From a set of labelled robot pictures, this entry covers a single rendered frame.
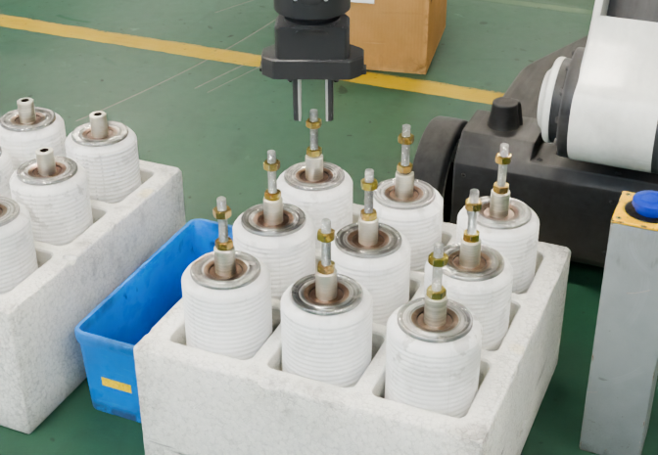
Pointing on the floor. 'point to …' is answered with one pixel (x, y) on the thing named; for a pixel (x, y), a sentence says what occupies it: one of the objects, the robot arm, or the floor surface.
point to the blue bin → (137, 317)
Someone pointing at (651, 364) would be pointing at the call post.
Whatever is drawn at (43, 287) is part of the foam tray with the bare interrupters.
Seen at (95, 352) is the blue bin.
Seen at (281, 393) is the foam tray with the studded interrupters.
